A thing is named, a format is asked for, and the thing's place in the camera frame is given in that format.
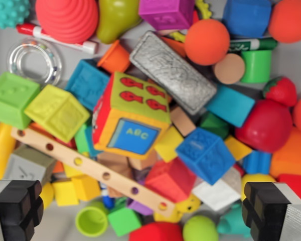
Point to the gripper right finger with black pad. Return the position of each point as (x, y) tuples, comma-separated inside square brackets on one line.
[(268, 211)]

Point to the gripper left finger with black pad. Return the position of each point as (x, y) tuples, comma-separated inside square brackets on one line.
[(17, 211)]

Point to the fabric cube with red fish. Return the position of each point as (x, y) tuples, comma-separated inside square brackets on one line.
[(133, 110)]

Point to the red block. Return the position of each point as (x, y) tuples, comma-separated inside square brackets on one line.
[(292, 183)]

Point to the teal rubber toy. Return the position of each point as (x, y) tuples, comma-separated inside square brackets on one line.
[(230, 223)]

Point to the gray cube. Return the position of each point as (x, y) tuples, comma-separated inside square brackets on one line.
[(27, 163)]

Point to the blue ridged block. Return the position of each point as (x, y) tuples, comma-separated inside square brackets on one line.
[(257, 163)]

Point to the yellow wooden cube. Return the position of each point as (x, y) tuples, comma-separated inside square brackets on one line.
[(87, 187), (65, 193)]

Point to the white block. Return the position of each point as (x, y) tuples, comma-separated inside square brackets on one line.
[(215, 195)]

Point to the large orange toy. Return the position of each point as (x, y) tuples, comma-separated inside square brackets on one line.
[(293, 155)]

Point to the yellow wooden block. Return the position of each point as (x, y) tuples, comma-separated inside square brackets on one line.
[(238, 148), (166, 145)]

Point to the lime green ball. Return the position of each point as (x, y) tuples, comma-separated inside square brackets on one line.
[(199, 229)]

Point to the green plastic cup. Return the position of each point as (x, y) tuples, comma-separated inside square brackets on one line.
[(257, 66), (91, 221)]

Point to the yellow smiley toy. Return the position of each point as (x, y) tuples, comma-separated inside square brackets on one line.
[(188, 206)]

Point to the blue embossed soft cube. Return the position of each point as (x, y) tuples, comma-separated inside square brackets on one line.
[(205, 155)]

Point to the wooden bar with holes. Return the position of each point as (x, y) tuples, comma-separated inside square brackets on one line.
[(90, 167)]

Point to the red toy apple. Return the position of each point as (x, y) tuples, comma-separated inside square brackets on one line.
[(264, 125)]

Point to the dark green block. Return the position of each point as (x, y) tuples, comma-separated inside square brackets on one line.
[(213, 124)]

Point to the lime embossed soft cube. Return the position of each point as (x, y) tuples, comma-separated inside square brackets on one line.
[(57, 113)]

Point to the green wooden cube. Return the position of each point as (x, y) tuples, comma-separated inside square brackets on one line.
[(124, 222)]

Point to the green embossed soft cube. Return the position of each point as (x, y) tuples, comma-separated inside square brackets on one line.
[(11, 99)]

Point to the teal rectangular block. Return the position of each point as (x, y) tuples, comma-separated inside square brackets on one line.
[(230, 105)]

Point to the red round toy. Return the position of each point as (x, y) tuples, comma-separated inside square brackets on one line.
[(155, 232)]

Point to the red toy strawberry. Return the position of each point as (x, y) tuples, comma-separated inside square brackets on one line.
[(282, 91)]

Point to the purple block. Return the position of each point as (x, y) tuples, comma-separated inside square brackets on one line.
[(139, 207)]

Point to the brown wooden block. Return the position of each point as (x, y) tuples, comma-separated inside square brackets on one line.
[(143, 162), (181, 121)]

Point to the wooden cylinder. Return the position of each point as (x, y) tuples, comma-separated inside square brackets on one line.
[(229, 69)]

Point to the teal blue embossed cube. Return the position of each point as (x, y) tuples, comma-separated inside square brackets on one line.
[(87, 81)]

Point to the green marker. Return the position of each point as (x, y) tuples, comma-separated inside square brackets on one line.
[(261, 44)]

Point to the gray whiteboard eraser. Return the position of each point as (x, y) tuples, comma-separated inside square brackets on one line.
[(173, 72)]

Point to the red and white marker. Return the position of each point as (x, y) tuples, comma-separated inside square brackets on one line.
[(37, 32)]

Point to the orange plastic cup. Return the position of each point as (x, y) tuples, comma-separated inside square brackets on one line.
[(115, 59)]

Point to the orange flat block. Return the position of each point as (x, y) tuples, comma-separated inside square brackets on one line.
[(174, 45)]

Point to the coral ribbed cone toy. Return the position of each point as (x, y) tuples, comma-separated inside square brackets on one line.
[(67, 17)]

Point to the teal bumpy ball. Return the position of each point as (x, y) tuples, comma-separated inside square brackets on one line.
[(7, 11)]

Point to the yellow green teether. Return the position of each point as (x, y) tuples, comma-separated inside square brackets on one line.
[(203, 8)]

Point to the green toy pear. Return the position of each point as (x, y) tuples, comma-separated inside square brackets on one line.
[(115, 17)]

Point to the purple embossed soft cube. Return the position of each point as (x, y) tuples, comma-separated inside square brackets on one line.
[(166, 12)]

